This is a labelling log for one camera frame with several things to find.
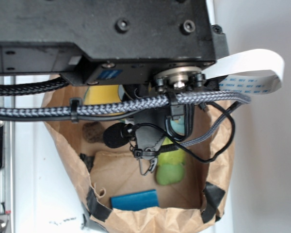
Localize brown rock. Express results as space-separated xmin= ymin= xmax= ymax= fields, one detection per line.
xmin=82 ymin=121 xmax=105 ymax=143

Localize aluminium frame rail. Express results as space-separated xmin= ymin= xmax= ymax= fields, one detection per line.
xmin=0 ymin=75 xmax=17 ymax=233

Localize grey braided cable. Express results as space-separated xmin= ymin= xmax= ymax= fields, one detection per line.
xmin=0 ymin=77 xmax=252 ymax=149

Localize yellow sponge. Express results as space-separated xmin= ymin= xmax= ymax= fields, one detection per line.
xmin=83 ymin=85 xmax=122 ymax=105

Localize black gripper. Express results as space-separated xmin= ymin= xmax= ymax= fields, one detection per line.
xmin=0 ymin=0 xmax=229 ymax=94

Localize green plush toy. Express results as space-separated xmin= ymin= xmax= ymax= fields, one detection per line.
xmin=156 ymin=150 xmax=186 ymax=185

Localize blue rectangular block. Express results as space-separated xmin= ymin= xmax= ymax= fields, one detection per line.
xmin=111 ymin=189 xmax=159 ymax=211

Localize white flat ribbon cable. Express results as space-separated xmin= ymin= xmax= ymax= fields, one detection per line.
xmin=203 ymin=49 xmax=286 ymax=94

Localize light blue terry cloth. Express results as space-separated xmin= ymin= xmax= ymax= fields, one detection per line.
xmin=170 ymin=115 xmax=185 ymax=135

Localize brown paper bag tray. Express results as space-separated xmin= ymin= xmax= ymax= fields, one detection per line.
xmin=41 ymin=74 xmax=235 ymax=233

